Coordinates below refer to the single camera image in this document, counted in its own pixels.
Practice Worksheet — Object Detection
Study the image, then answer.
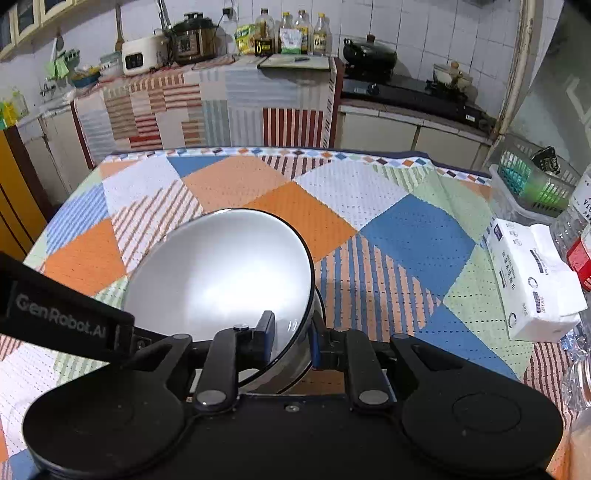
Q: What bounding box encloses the dark pressure cooker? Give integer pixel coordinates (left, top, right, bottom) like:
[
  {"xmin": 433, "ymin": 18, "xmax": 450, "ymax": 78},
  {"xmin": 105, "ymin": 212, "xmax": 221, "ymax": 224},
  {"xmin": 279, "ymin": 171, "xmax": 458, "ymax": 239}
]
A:
[{"xmin": 167, "ymin": 13, "xmax": 221, "ymax": 65}]

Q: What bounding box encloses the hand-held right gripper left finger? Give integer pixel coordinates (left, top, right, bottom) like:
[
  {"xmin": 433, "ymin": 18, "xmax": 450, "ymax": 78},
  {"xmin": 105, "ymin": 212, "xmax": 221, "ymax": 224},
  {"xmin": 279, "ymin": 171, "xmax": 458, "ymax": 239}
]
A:
[{"xmin": 115, "ymin": 310, "xmax": 276, "ymax": 412}]

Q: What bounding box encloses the blue basin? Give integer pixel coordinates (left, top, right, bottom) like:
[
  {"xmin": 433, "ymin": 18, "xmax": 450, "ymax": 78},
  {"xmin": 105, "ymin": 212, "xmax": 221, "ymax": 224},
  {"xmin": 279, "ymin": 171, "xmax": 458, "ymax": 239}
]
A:
[{"xmin": 71, "ymin": 69, "xmax": 101, "ymax": 88}]

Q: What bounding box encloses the white cap water bottle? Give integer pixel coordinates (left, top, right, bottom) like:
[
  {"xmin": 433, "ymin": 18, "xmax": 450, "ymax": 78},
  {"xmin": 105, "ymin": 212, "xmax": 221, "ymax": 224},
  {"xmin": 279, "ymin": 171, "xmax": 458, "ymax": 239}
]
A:
[{"xmin": 570, "ymin": 161, "xmax": 591, "ymax": 217}]

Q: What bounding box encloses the yellow wooden chair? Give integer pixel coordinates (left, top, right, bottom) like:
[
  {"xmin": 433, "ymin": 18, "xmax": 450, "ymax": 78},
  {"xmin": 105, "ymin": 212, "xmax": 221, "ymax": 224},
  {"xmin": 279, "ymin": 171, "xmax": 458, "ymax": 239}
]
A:
[{"xmin": 0, "ymin": 124, "xmax": 51, "ymax": 261}]

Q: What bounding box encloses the glass pot with lid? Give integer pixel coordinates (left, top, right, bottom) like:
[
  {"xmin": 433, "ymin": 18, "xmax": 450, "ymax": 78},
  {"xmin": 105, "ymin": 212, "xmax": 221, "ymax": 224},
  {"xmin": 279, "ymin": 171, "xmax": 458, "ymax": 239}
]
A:
[{"xmin": 431, "ymin": 60, "xmax": 474, "ymax": 90}]

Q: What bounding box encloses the striped counter cloth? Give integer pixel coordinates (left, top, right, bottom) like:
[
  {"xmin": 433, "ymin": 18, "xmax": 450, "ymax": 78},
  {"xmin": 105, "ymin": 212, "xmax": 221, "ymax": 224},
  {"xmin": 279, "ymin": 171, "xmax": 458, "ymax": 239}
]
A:
[{"xmin": 74, "ymin": 55, "xmax": 340, "ymax": 167}]

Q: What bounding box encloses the green cloth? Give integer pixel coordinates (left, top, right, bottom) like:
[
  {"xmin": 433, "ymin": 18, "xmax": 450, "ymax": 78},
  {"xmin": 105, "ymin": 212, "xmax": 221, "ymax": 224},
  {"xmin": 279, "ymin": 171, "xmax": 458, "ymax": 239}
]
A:
[{"xmin": 45, "ymin": 51, "xmax": 80, "ymax": 79}]

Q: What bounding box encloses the patterned ceramic bowl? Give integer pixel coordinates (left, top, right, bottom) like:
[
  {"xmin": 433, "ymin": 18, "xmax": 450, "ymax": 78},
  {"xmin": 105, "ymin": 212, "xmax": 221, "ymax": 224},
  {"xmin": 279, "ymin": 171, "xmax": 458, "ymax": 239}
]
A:
[{"xmin": 99, "ymin": 52, "xmax": 124, "ymax": 77}]

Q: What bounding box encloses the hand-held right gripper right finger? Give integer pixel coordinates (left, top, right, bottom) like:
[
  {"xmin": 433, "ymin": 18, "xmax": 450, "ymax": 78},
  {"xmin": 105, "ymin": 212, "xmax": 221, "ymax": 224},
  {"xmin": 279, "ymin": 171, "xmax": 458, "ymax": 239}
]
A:
[{"xmin": 308, "ymin": 318, "xmax": 467, "ymax": 412}]

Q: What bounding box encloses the black wok with lid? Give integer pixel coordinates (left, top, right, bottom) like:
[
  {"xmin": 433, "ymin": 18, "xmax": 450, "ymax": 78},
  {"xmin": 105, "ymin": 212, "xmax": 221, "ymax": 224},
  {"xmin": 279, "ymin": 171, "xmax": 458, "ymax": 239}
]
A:
[{"xmin": 342, "ymin": 34, "xmax": 398, "ymax": 77}]

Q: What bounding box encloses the wall cabinet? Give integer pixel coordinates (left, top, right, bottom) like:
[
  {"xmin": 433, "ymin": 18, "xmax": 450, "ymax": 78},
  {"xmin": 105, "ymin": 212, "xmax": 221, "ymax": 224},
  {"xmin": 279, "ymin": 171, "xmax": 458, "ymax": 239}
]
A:
[{"xmin": 0, "ymin": 0, "xmax": 121, "ymax": 61}]

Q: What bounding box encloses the black gas stove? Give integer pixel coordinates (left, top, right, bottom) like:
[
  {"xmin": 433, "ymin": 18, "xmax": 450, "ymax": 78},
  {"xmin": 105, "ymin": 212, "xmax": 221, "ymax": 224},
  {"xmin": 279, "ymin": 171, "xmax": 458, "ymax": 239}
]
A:
[{"xmin": 342, "ymin": 74, "xmax": 497, "ymax": 127}]

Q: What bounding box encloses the red label water bottle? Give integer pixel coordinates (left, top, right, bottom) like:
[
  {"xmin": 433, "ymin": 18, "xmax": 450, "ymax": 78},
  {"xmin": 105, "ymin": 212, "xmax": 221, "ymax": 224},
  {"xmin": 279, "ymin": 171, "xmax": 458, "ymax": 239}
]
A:
[{"xmin": 551, "ymin": 203, "xmax": 591, "ymax": 292}]

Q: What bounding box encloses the yellow snack packet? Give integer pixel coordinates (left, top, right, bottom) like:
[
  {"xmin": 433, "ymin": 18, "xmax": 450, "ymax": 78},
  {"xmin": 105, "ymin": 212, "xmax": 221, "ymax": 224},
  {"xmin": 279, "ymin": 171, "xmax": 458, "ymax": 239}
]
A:
[{"xmin": 235, "ymin": 24, "xmax": 257, "ymax": 55}]

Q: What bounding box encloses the cooking oil bottle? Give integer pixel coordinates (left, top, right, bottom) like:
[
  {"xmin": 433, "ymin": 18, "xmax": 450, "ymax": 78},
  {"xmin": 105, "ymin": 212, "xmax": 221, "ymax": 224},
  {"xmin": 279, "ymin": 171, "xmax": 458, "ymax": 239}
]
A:
[
  {"xmin": 293, "ymin": 9, "xmax": 311, "ymax": 54},
  {"xmin": 313, "ymin": 12, "xmax": 332, "ymax": 56},
  {"xmin": 255, "ymin": 8, "xmax": 277, "ymax": 56},
  {"xmin": 278, "ymin": 11, "xmax": 296, "ymax": 54}
]

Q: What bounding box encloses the dark snack packet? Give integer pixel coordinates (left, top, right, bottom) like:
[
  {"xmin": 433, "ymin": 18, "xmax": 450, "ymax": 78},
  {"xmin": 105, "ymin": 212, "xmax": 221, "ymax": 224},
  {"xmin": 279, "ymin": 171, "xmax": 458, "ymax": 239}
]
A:
[{"xmin": 531, "ymin": 145, "xmax": 561, "ymax": 176}]

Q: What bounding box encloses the white tissue pack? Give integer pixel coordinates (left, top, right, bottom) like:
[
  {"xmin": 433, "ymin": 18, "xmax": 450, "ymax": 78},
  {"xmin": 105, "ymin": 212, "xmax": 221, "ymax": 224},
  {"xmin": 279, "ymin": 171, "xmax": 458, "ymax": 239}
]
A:
[{"xmin": 487, "ymin": 217, "xmax": 588, "ymax": 343}]

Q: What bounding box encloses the green plastic basket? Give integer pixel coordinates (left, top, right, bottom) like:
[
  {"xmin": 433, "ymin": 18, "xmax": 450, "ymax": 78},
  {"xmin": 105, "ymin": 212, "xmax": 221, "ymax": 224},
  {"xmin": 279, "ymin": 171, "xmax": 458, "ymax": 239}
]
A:
[{"xmin": 488, "ymin": 134, "xmax": 583, "ymax": 220}]

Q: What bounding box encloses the white rice cooker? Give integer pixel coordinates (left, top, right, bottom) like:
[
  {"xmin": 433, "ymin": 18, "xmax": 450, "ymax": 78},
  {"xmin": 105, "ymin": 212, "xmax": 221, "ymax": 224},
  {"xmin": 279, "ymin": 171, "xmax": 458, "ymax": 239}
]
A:
[{"xmin": 121, "ymin": 34, "xmax": 168, "ymax": 76}]

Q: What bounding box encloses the cutting board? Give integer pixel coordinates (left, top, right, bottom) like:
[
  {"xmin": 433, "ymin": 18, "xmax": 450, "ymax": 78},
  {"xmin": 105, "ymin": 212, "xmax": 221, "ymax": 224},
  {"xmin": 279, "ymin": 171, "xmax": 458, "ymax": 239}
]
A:
[{"xmin": 257, "ymin": 53, "xmax": 334, "ymax": 71}]

